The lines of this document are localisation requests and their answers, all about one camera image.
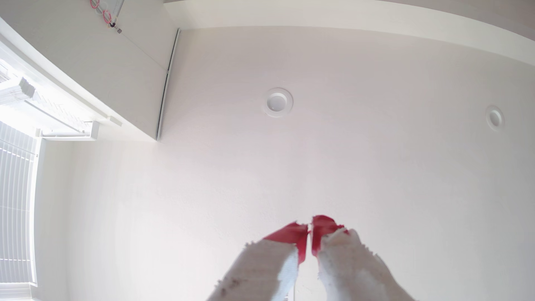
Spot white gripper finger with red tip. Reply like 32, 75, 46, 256
208, 223, 310, 301
311, 215, 414, 301

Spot round recessed ceiling light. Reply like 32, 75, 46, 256
485, 105, 505, 133
262, 87, 294, 118

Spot white window blinds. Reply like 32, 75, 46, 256
0, 59, 100, 298

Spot white wall cabinet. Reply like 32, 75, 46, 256
0, 0, 181, 141

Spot red looped cable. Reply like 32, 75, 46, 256
89, 0, 123, 34

